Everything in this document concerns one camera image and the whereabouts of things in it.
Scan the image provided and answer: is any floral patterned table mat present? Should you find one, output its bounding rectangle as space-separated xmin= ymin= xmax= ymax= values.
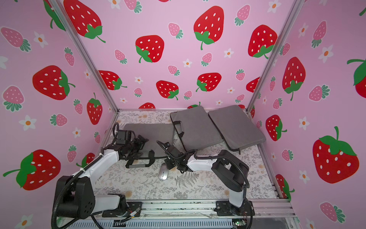
xmin=82 ymin=110 xmax=278 ymax=201

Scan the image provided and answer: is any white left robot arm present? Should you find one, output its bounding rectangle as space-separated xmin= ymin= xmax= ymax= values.
xmin=51 ymin=123 xmax=148 ymax=229

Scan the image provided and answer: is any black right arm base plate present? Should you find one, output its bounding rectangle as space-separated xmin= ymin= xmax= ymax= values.
xmin=214 ymin=199 xmax=255 ymax=217

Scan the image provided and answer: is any aluminium frame post right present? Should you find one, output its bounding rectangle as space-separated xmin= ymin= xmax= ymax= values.
xmin=246 ymin=0 xmax=305 ymax=114

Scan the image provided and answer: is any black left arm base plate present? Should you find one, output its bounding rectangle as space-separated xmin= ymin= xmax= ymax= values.
xmin=102 ymin=201 xmax=143 ymax=218

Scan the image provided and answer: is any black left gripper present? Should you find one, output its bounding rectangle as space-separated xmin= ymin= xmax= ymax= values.
xmin=126 ymin=135 xmax=150 ymax=159

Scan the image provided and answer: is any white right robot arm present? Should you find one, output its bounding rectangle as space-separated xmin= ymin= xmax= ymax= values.
xmin=157 ymin=141 xmax=250 ymax=210

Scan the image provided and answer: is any grey laptop bag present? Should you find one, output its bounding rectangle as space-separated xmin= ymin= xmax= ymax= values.
xmin=208 ymin=105 xmax=266 ymax=152
xmin=124 ymin=124 xmax=174 ymax=169
xmin=170 ymin=106 xmax=223 ymax=151

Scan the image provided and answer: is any silver computer mouse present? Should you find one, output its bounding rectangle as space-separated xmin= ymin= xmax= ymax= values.
xmin=158 ymin=166 xmax=169 ymax=180

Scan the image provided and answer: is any aluminium frame post left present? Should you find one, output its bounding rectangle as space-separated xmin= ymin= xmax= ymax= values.
xmin=50 ymin=0 xmax=119 ymax=113

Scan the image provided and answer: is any aluminium frame post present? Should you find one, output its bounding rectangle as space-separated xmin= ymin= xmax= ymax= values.
xmin=246 ymin=0 xmax=305 ymax=114
xmin=50 ymin=0 xmax=119 ymax=113

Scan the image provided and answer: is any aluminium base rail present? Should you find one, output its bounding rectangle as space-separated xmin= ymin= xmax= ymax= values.
xmin=61 ymin=198 xmax=299 ymax=229

